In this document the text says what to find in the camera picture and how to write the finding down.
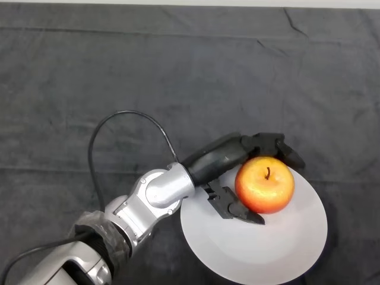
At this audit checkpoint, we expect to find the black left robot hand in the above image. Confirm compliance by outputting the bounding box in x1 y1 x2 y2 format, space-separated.
181 132 306 226

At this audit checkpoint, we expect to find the red yellow apple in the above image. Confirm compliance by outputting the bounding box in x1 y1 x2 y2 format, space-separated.
235 156 295 215

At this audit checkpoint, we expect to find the white round plate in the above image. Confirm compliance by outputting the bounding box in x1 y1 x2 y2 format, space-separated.
180 166 328 285

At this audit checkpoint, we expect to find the black cloth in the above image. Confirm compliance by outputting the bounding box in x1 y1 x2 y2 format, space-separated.
0 2 380 285

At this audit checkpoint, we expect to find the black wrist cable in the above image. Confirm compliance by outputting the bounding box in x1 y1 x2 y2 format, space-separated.
0 110 180 285

